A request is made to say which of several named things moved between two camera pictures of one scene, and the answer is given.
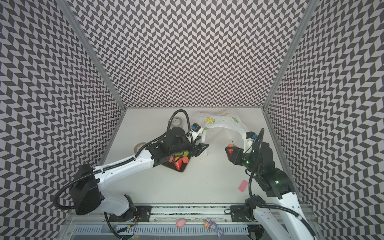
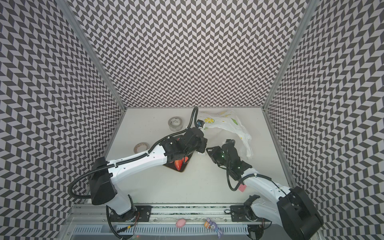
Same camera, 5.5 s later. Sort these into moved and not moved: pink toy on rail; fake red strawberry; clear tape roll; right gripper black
Moved: right gripper black
Not moved: pink toy on rail; clear tape roll; fake red strawberry
